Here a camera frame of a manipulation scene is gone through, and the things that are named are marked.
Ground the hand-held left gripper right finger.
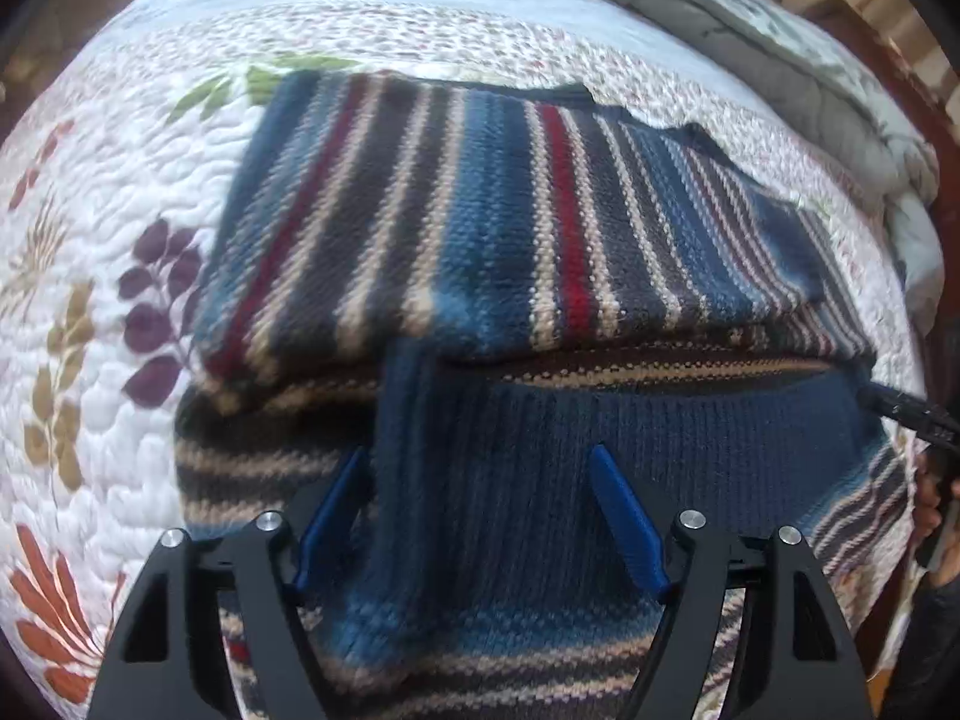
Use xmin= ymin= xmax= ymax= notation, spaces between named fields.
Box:
xmin=589 ymin=445 xmax=875 ymax=720

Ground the white floral quilt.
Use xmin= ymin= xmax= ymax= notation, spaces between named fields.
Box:
xmin=0 ymin=0 xmax=938 ymax=706

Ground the person's right forearm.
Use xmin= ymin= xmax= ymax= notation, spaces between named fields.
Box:
xmin=877 ymin=562 xmax=960 ymax=720

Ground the person's right hand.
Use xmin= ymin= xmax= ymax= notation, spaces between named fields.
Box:
xmin=915 ymin=463 xmax=947 ymax=535

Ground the dark wooden headboard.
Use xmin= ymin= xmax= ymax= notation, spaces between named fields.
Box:
xmin=802 ymin=0 xmax=960 ymax=361

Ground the striped blue knit sweater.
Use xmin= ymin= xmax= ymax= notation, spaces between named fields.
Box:
xmin=174 ymin=69 xmax=912 ymax=720

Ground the grey-blue comforter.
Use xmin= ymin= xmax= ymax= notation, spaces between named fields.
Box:
xmin=465 ymin=0 xmax=942 ymax=293

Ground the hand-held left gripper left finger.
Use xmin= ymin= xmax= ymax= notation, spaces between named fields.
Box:
xmin=88 ymin=446 xmax=374 ymax=720

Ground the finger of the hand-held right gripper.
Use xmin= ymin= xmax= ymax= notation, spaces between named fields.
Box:
xmin=855 ymin=382 xmax=960 ymax=455

